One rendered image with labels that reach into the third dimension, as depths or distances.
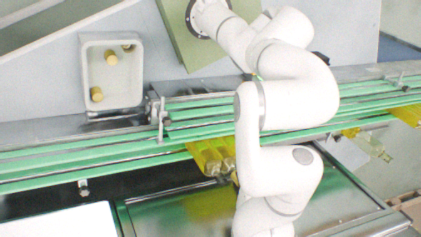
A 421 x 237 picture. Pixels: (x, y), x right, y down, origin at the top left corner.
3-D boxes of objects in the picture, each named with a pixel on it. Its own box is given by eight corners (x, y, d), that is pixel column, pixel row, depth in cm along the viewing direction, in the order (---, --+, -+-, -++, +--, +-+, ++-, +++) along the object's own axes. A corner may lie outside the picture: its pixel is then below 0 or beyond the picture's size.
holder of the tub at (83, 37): (83, 111, 113) (87, 124, 108) (77, 31, 99) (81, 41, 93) (135, 106, 121) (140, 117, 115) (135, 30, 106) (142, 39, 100)
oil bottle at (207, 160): (181, 141, 121) (206, 180, 106) (183, 128, 118) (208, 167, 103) (196, 138, 124) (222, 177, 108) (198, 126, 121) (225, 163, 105)
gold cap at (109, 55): (103, 49, 103) (106, 55, 100) (114, 49, 104) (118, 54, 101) (103, 60, 105) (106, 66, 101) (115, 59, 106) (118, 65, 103)
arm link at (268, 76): (245, 42, 64) (268, 53, 51) (313, 41, 66) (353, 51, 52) (242, 111, 69) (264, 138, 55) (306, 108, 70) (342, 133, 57)
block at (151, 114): (143, 115, 116) (149, 126, 111) (143, 90, 111) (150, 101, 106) (153, 113, 118) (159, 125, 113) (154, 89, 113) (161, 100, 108)
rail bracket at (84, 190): (73, 178, 110) (79, 208, 101) (71, 162, 107) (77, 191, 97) (86, 175, 112) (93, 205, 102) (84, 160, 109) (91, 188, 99)
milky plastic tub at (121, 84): (82, 98, 110) (86, 112, 104) (76, 31, 98) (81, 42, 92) (135, 93, 117) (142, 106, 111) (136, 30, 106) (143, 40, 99)
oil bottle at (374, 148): (339, 133, 162) (383, 168, 142) (343, 123, 158) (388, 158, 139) (349, 130, 163) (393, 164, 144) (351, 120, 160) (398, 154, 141)
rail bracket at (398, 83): (378, 79, 152) (403, 93, 142) (384, 64, 148) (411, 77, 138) (384, 78, 154) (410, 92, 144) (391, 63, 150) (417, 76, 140)
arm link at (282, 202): (288, 144, 74) (222, 148, 72) (317, 68, 59) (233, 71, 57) (313, 212, 64) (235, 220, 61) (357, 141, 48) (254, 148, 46)
